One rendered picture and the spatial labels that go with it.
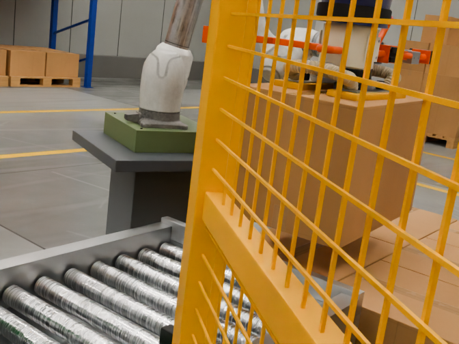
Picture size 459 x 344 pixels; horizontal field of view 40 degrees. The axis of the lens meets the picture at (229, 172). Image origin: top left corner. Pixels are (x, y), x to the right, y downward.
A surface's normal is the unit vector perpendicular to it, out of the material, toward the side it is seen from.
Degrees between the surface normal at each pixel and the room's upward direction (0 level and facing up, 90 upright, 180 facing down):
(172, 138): 90
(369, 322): 90
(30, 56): 90
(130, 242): 90
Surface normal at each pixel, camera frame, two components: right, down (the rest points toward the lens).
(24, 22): 0.76, 0.24
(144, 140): 0.50, 0.26
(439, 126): -0.64, 0.10
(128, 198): -0.86, 0.00
